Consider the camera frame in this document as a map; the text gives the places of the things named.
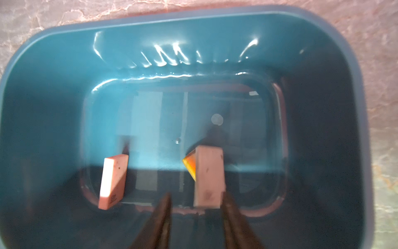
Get orange eraser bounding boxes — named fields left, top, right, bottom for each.
left=182, top=150, right=196, bottom=181

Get pink eraser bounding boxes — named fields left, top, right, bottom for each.
left=98, top=154, right=129, bottom=210

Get teal plastic storage box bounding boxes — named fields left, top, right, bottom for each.
left=1, top=5, right=374, bottom=249

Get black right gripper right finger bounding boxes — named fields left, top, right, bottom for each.
left=221, top=192, right=264, bottom=249

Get grey eraser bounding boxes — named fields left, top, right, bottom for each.
left=193, top=145, right=226, bottom=209

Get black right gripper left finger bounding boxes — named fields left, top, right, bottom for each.
left=129, top=193, right=172, bottom=249

